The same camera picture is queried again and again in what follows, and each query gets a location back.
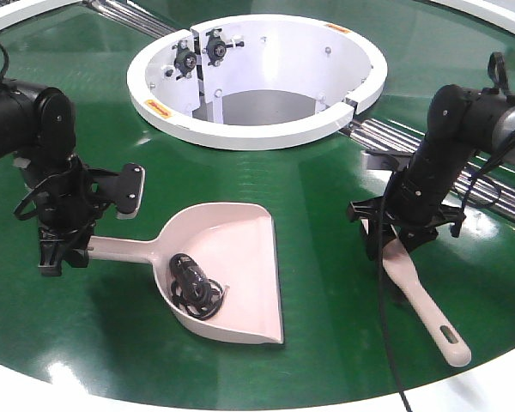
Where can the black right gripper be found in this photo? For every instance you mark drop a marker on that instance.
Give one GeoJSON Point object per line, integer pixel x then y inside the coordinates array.
{"type": "Point", "coordinates": [414, 224]}

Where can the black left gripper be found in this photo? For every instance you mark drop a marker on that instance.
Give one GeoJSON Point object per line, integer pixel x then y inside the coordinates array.
{"type": "Point", "coordinates": [68, 206]}

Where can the pink plastic hand broom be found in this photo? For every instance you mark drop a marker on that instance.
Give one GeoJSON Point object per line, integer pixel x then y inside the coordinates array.
{"type": "Point", "coordinates": [400, 268]}

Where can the pink plastic dustpan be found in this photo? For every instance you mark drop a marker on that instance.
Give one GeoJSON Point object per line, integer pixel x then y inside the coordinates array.
{"type": "Point", "coordinates": [235, 245]}

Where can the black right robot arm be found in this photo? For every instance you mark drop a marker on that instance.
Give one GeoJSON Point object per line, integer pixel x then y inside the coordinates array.
{"type": "Point", "coordinates": [460, 123]}

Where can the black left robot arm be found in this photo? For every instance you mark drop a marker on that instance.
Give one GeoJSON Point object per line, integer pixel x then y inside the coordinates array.
{"type": "Point", "coordinates": [37, 127]}

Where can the white outer conveyor rim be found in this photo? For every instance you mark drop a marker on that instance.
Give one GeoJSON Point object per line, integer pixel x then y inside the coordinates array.
{"type": "Point", "coordinates": [13, 13]}

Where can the black bearing block left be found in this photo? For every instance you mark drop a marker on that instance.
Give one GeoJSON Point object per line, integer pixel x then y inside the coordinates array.
{"type": "Point", "coordinates": [185, 60]}

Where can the black bearing block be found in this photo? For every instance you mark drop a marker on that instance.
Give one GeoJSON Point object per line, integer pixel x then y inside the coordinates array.
{"type": "Point", "coordinates": [185, 60]}
{"type": "Point", "coordinates": [217, 47]}

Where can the black bearing block right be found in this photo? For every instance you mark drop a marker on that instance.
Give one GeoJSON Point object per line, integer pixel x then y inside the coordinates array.
{"type": "Point", "coordinates": [217, 47]}

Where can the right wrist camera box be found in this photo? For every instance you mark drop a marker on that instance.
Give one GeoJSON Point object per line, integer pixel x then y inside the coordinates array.
{"type": "Point", "coordinates": [385, 160]}

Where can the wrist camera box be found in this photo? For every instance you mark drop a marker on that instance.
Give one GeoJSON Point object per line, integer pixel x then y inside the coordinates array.
{"type": "Point", "coordinates": [385, 160]}
{"type": "Point", "coordinates": [127, 191]}

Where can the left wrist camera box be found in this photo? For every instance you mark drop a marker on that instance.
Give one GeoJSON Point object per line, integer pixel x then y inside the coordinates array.
{"type": "Point", "coordinates": [127, 191]}

